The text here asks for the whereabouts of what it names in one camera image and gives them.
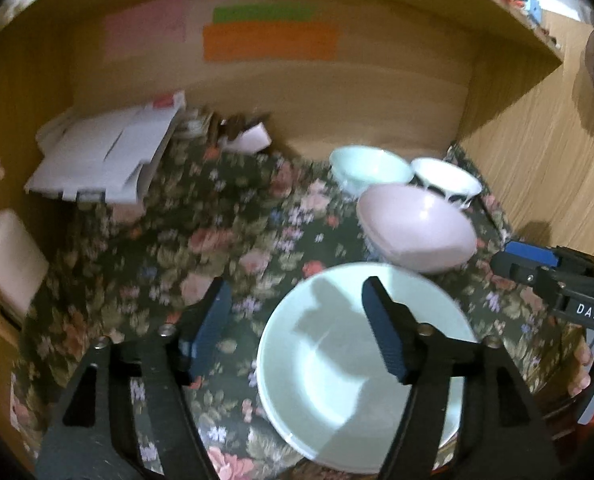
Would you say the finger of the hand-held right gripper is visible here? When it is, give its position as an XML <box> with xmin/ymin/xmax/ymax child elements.
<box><xmin>490</xmin><ymin>251</ymin><xmax>545</xmax><ymax>288</ymax></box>
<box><xmin>503</xmin><ymin>240</ymin><xmax>572</xmax><ymax>271</ymax></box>

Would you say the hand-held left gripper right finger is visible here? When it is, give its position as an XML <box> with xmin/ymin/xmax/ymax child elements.
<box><xmin>362</xmin><ymin>276</ymin><xmax>562</xmax><ymax>480</ymax></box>

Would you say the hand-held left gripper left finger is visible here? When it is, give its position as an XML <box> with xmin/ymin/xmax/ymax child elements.
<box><xmin>34</xmin><ymin>276</ymin><xmax>234</xmax><ymax>480</ymax></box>

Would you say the teal plate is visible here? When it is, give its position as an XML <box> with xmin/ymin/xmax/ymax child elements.
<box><xmin>256</xmin><ymin>261</ymin><xmax>478</xmax><ymax>475</ymax></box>

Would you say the pink bowl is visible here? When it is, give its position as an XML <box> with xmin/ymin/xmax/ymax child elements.
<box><xmin>356</xmin><ymin>183</ymin><xmax>478</xmax><ymax>275</ymax></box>

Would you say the white bowl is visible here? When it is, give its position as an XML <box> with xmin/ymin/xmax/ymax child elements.
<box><xmin>411</xmin><ymin>158</ymin><xmax>482</xmax><ymax>208</ymax></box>

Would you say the teal bowl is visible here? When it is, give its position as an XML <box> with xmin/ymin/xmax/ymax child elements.
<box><xmin>328</xmin><ymin>146</ymin><xmax>414</xmax><ymax>196</ymax></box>

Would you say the person's right hand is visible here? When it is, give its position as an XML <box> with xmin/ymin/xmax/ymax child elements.
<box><xmin>567</xmin><ymin>337</ymin><xmax>594</xmax><ymax>400</ymax></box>

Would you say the floral tablecloth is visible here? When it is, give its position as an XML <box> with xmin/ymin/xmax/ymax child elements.
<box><xmin>10</xmin><ymin>137</ymin><xmax>588</xmax><ymax>480</ymax></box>

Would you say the small white box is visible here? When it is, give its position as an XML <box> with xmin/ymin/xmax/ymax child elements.
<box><xmin>224</xmin><ymin>122</ymin><xmax>273</xmax><ymax>155</ymax></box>

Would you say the pile of white papers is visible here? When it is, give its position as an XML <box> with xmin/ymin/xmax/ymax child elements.
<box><xmin>24</xmin><ymin>91</ymin><xmax>188</xmax><ymax>206</ymax></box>

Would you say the stack of printed booklets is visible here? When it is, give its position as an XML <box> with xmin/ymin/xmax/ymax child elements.
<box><xmin>177</xmin><ymin>107</ymin><xmax>218</xmax><ymax>138</ymax></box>

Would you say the pink mug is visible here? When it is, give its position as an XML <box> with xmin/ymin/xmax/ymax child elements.
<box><xmin>0</xmin><ymin>210</ymin><xmax>50</xmax><ymax>348</ymax></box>

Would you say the red and white tube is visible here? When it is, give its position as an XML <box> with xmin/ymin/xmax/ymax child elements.
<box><xmin>144</xmin><ymin>90</ymin><xmax>187</xmax><ymax>111</ymax></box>

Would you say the orange sticky note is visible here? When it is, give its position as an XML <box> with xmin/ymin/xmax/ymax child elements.
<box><xmin>203</xmin><ymin>22</ymin><xmax>340</xmax><ymax>62</ymax></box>

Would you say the pink sticky note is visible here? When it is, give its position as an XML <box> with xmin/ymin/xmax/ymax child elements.
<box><xmin>102</xmin><ymin>0</ymin><xmax>188</xmax><ymax>58</ymax></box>

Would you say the green sticky note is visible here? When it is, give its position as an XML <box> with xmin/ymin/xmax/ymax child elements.
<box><xmin>213</xmin><ymin>6</ymin><xmax>318</xmax><ymax>24</ymax></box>

